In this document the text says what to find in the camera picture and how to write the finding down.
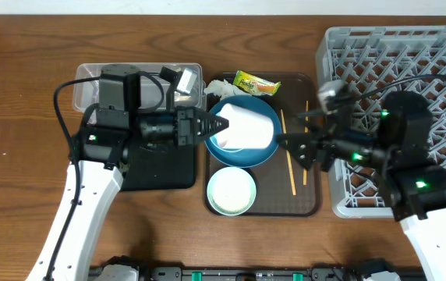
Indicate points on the crumpled white tissue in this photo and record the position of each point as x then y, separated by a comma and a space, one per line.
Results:
223, 89

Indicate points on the grey dishwasher rack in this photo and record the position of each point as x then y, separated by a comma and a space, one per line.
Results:
370, 57

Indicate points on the clear plastic bin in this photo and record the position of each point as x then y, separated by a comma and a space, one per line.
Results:
88, 93

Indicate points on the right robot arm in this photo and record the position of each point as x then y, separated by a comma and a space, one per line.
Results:
410, 184

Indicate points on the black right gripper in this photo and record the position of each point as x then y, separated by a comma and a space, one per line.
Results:
310, 144

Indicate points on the black plastic bin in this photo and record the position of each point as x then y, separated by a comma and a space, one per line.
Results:
150, 155

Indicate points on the dark blue plate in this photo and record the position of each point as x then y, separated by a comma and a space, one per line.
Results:
247, 157

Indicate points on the pink white cup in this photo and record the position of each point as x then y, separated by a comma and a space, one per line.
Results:
247, 129

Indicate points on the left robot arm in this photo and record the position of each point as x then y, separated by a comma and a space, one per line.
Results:
90, 188

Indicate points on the yellow green snack wrapper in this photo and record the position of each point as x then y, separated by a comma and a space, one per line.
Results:
254, 85

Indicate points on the pale green bowl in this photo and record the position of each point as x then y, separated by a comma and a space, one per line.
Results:
231, 191

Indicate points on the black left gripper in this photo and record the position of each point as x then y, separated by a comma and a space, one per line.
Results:
185, 125

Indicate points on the wooden chopstick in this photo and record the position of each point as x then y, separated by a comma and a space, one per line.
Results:
305, 173
288, 156

